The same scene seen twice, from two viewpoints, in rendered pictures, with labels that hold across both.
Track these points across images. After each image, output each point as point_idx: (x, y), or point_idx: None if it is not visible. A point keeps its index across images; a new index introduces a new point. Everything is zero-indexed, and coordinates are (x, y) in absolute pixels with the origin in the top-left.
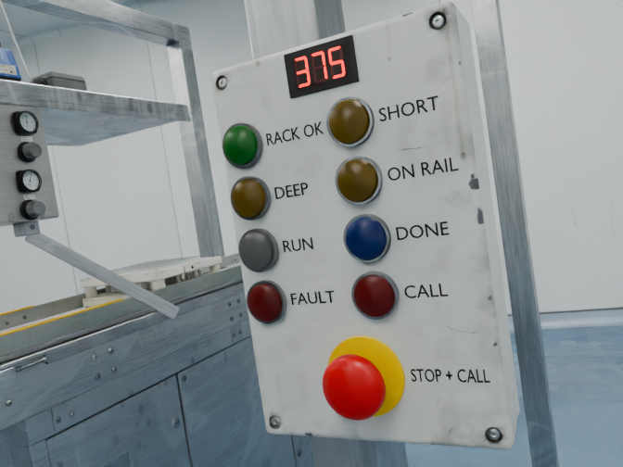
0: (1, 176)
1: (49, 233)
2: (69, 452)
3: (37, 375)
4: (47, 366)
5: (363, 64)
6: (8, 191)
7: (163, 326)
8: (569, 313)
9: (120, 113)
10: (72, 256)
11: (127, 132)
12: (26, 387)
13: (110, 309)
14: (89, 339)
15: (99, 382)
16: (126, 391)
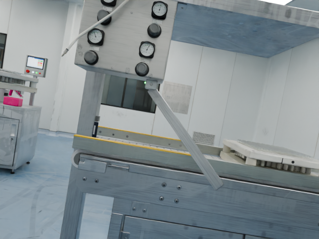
0: (130, 43)
1: (310, 127)
2: (136, 231)
3: (119, 175)
4: (128, 173)
5: None
6: (131, 53)
7: (235, 193)
8: None
9: (251, 14)
10: (167, 110)
11: (290, 45)
12: (110, 178)
13: (189, 160)
14: (164, 171)
15: (161, 202)
16: (191, 221)
